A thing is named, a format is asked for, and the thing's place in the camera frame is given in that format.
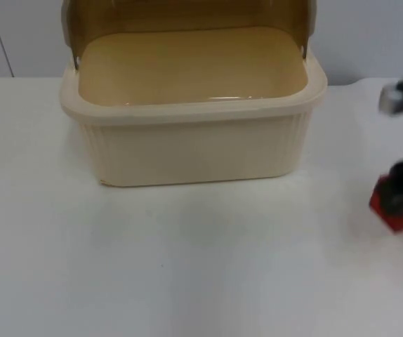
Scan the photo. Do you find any red block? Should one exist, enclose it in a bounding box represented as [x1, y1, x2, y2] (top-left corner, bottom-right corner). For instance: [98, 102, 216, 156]
[369, 176, 403, 234]

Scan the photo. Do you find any cream box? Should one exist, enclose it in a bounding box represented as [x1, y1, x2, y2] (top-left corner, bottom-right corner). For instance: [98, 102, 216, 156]
[59, 29, 329, 188]

